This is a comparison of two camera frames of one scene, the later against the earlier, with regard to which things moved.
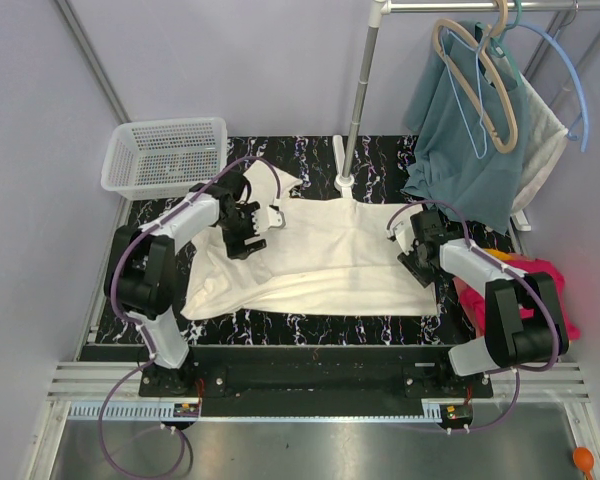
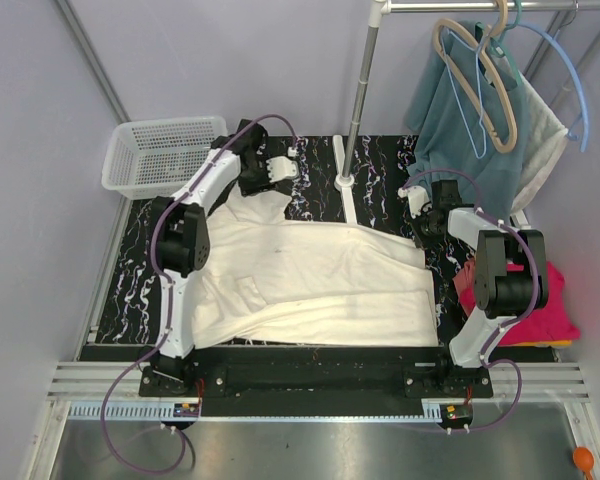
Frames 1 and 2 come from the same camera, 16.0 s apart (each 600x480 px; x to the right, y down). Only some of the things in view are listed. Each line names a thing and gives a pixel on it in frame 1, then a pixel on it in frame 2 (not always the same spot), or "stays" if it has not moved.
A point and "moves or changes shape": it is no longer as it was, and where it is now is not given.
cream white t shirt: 329,256 moves or changes shape
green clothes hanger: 499,46 stays
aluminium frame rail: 95,380 stays
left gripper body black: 239,228 to 256,180
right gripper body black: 424,273 to 424,235
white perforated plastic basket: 163,158 stays
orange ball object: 584,459 stays
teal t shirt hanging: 470,107 stays
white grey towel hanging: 545,136 stays
